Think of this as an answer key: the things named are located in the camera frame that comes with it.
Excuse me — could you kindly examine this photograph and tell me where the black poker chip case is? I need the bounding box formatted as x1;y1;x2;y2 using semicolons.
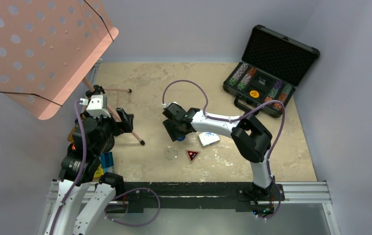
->
222;24;320;118

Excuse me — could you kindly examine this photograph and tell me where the clear round dealer button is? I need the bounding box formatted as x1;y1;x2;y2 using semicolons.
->
163;146;178;160

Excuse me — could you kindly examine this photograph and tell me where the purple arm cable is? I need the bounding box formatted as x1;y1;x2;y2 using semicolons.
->
48;98;161;235
162;79;286;221

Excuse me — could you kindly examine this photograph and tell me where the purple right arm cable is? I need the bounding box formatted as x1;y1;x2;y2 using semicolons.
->
162;79;286;221

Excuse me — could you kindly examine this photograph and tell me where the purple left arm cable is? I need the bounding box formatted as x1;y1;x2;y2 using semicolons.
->
48;98;161;235

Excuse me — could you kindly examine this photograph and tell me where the yellow toy brick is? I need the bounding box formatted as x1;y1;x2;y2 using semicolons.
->
93;165;104;178

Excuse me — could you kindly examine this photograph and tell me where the blue playing card deck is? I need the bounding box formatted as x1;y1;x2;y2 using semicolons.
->
198;132;221;147

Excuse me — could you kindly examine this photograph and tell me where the crumpled plastic wrap upper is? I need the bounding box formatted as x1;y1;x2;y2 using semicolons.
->
258;78;266;85

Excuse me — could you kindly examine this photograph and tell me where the pink music stand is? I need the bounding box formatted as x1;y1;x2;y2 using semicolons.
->
0;0;146;146

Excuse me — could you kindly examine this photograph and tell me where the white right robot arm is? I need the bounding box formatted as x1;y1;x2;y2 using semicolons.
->
163;102;274;199

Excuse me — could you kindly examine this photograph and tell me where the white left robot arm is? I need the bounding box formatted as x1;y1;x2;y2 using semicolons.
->
45;94;134;235

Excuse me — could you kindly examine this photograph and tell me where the left inner chip row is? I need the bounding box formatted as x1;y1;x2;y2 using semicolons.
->
236;67;256;92

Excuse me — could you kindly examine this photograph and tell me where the blue toy brick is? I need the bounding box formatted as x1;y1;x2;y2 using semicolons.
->
100;152;114;169

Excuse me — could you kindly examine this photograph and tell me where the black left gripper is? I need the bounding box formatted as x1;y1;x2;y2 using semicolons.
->
83;107;133;155

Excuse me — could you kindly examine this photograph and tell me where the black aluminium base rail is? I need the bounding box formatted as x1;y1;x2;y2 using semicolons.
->
45;180;332;215

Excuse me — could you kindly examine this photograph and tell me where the right outer chip row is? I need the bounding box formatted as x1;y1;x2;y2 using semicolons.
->
273;84;293;111

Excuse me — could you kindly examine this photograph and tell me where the left outer chip row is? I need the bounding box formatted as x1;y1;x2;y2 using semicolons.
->
227;63;249;86

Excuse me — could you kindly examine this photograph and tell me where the triangular all in button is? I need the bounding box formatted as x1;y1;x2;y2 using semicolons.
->
186;149;200;163

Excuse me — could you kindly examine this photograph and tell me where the orange big blind button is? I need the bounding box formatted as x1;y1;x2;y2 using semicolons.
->
249;90;260;98

